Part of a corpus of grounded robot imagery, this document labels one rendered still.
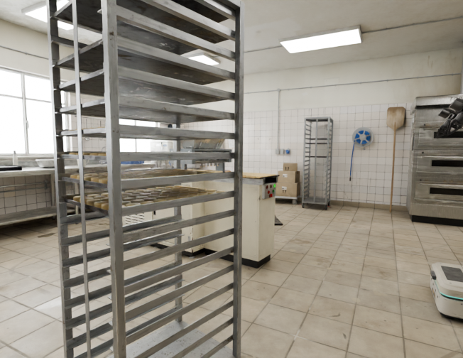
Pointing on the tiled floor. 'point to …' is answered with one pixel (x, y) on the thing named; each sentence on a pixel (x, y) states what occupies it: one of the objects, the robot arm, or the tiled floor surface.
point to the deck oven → (438, 166)
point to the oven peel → (395, 114)
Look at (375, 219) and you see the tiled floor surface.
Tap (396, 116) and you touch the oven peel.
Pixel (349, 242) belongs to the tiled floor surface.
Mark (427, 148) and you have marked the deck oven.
